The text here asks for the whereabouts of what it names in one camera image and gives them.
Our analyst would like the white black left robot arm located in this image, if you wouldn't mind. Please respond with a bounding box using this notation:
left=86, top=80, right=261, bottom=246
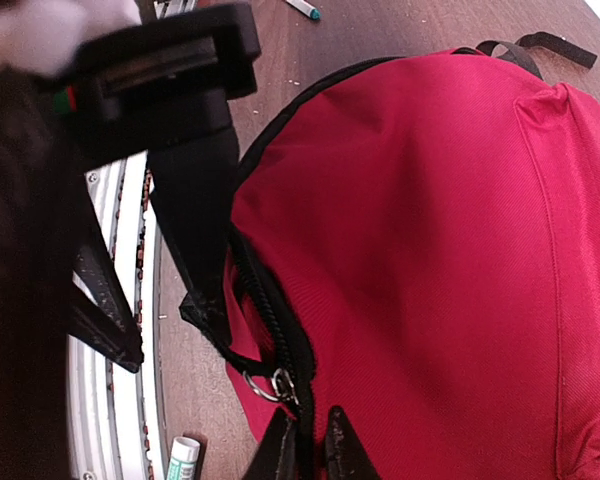
left=0, top=1, right=84, bottom=479

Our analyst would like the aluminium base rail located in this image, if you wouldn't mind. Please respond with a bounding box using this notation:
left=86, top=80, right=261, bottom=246
left=67, top=153, right=169, bottom=479

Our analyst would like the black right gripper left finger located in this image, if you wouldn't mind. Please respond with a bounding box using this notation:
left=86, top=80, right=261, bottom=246
left=242, top=408, right=297, bottom=480

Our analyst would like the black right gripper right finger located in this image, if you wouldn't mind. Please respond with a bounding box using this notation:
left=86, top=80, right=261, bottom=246
left=324, top=406, right=380, bottom=480

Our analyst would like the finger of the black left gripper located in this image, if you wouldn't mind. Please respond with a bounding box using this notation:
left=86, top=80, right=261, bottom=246
left=148, top=127, right=239, bottom=348
left=69, top=189, right=144, bottom=374

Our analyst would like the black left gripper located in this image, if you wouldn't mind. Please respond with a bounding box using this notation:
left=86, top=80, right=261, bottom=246
left=35, top=2, right=261, bottom=165

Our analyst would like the green white glue stick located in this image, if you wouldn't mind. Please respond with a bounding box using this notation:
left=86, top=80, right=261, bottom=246
left=166, top=436, right=201, bottom=480

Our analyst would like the red student backpack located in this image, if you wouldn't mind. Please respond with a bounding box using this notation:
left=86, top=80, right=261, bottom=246
left=224, top=42, right=600, bottom=479

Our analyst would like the teal white marker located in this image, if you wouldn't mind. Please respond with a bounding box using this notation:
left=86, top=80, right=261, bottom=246
left=285, top=0, right=321, bottom=21

